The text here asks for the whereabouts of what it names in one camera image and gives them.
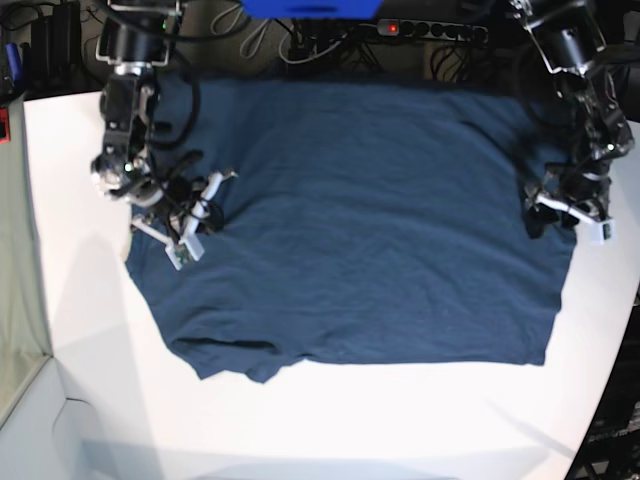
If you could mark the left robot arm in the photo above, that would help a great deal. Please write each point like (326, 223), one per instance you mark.
(569, 43)

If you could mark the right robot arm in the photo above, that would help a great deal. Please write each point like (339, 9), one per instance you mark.
(138, 38)

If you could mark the dark blue t-shirt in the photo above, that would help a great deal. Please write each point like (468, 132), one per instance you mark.
(368, 223)

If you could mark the blue cylinder at left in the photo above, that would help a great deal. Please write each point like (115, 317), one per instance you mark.
(15, 62)

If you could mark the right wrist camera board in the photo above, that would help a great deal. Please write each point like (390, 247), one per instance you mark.
(183, 254)

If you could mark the blue overhead box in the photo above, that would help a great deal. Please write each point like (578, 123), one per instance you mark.
(314, 9)

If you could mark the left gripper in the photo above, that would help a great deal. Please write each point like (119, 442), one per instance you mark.
(568, 195)

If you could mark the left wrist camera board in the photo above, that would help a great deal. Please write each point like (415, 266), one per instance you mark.
(601, 232)

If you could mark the red box at left edge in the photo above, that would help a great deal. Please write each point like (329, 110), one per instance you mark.
(5, 135)

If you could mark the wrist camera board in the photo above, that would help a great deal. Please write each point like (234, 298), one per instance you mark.
(183, 254)
(601, 232)

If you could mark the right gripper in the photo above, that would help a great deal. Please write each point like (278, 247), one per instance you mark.
(185, 210)

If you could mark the black power strip red light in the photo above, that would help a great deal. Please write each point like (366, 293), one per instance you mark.
(438, 31)

